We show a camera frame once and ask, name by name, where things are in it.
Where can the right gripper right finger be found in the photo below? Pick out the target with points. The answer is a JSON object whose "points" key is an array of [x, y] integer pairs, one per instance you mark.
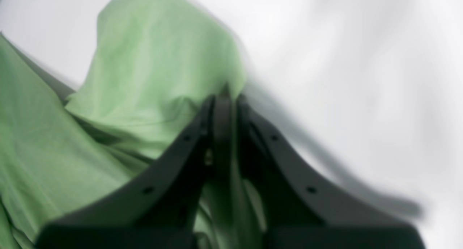
{"points": [[302, 209]]}

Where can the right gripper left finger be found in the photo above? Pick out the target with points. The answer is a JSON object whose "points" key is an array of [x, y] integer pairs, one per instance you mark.
{"points": [[155, 210]]}

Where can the green T-shirt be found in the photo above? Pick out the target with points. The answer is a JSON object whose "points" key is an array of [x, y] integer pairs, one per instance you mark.
{"points": [[156, 61]]}

